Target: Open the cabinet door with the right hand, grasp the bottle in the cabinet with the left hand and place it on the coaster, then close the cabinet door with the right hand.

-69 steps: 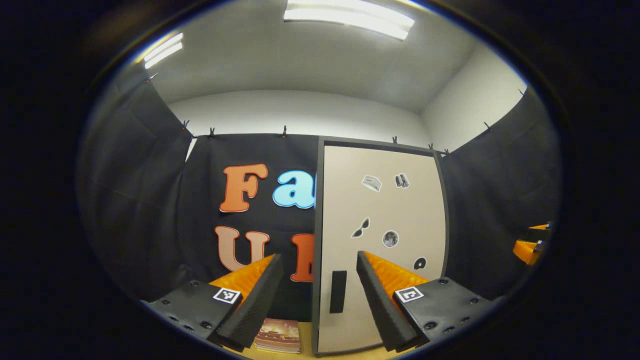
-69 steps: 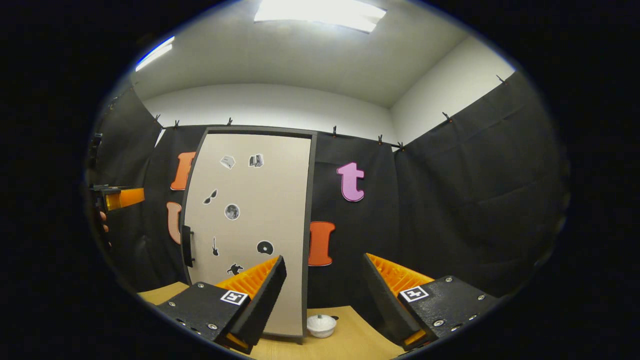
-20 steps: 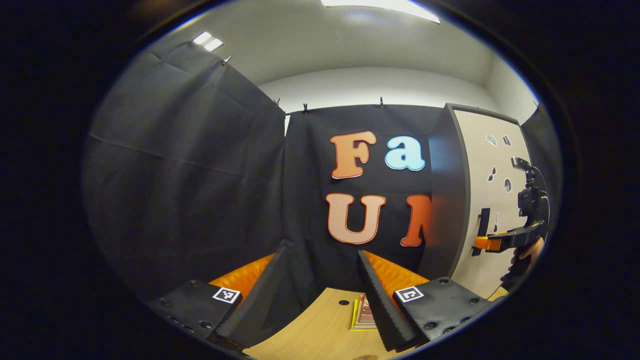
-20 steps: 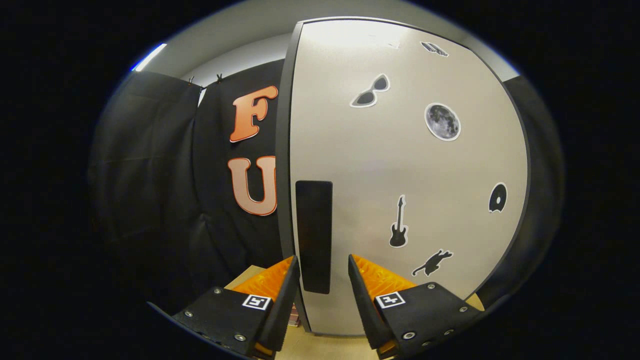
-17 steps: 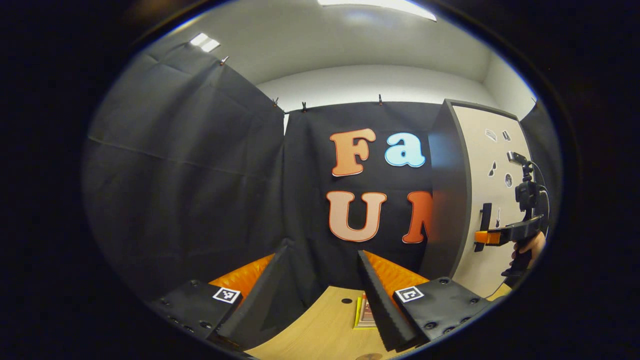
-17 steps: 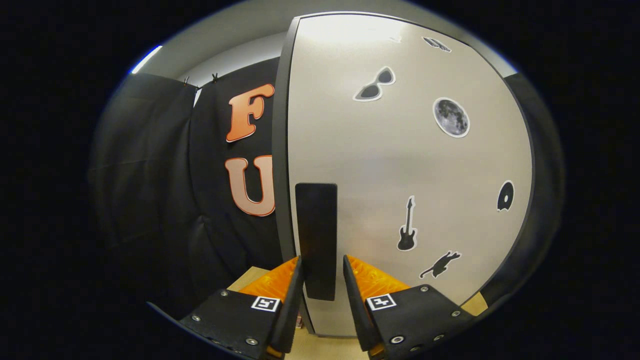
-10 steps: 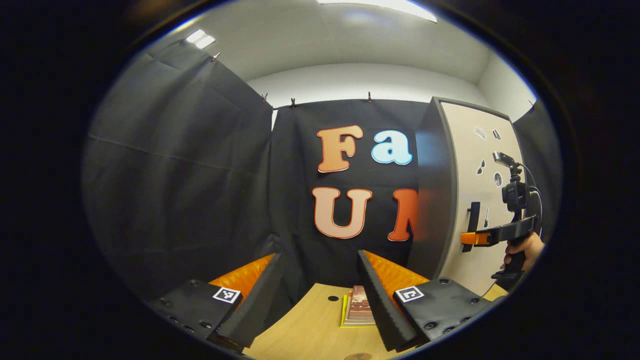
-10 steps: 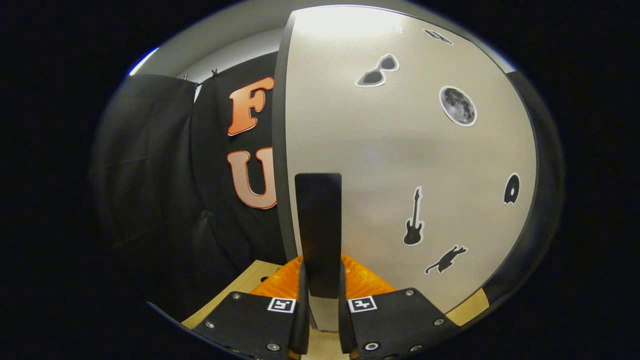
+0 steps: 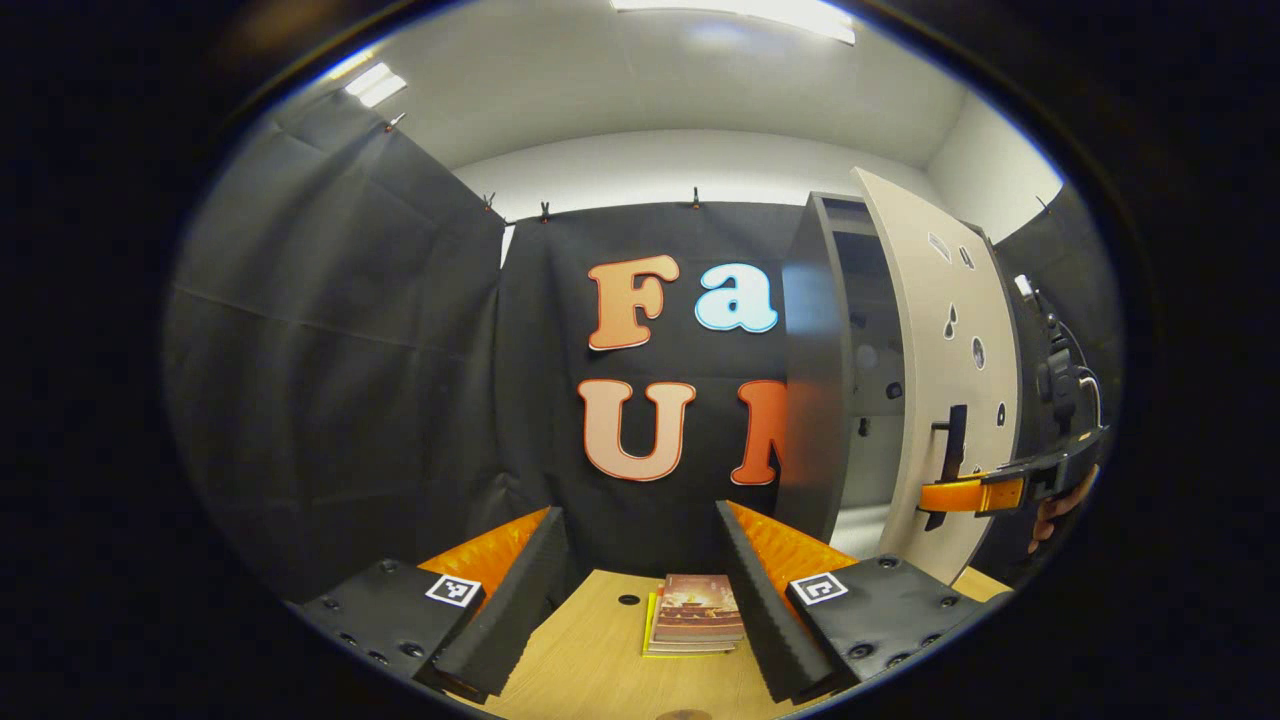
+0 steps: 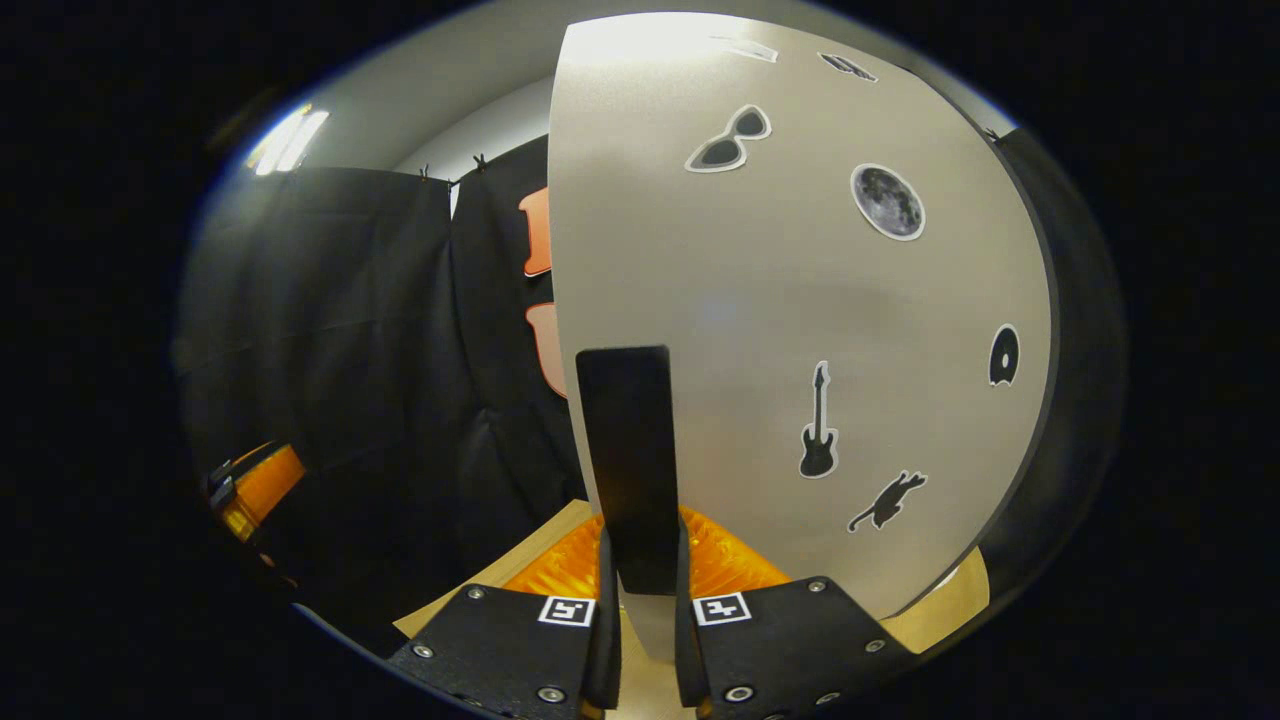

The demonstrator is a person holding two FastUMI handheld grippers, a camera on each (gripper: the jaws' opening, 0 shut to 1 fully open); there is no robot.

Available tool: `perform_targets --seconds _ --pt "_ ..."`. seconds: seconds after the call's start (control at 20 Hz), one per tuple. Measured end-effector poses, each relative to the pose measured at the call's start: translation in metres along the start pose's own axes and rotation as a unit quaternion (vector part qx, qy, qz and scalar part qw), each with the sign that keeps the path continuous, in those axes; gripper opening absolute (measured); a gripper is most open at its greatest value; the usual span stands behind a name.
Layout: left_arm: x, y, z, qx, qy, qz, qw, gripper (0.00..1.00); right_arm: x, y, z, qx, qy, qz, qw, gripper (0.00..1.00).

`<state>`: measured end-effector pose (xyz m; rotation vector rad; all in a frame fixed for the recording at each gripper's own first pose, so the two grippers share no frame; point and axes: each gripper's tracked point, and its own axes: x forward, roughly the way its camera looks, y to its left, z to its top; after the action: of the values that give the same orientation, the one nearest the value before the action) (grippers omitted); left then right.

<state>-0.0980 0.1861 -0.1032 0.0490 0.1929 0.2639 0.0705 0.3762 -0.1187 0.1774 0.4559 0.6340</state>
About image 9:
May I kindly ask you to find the black cabinet door handle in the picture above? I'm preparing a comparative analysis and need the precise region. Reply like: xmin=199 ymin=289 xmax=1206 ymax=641
xmin=920 ymin=404 xmax=969 ymax=531

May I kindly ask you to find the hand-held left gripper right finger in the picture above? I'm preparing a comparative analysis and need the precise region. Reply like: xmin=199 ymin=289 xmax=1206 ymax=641
xmin=715 ymin=500 xmax=1013 ymax=706

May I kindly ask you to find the dark grey cabinet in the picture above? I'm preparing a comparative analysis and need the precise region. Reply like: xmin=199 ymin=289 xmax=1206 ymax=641
xmin=775 ymin=192 xmax=996 ymax=546

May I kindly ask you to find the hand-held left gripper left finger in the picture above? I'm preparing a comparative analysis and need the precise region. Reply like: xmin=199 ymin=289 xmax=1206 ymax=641
xmin=300 ymin=505 xmax=571 ymax=706

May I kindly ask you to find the small ceiling light panel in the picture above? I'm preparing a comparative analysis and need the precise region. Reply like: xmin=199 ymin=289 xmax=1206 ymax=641
xmin=343 ymin=62 xmax=409 ymax=109

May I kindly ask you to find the row of black cloth clips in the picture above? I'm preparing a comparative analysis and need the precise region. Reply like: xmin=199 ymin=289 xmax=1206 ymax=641
xmin=385 ymin=112 xmax=1051 ymax=223

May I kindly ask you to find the red brown cover book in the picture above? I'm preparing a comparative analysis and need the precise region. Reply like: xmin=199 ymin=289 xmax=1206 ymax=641
xmin=655 ymin=573 xmax=746 ymax=644

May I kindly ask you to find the black backdrop cloth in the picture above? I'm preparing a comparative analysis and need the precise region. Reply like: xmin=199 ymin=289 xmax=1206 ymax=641
xmin=165 ymin=85 xmax=1126 ymax=601

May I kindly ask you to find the large ceiling light panel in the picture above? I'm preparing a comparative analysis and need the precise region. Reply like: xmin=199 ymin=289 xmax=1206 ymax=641
xmin=610 ymin=0 xmax=858 ymax=46

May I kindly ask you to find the beige cabinet door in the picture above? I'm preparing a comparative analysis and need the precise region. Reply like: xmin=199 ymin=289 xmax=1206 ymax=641
xmin=852 ymin=167 xmax=1023 ymax=586

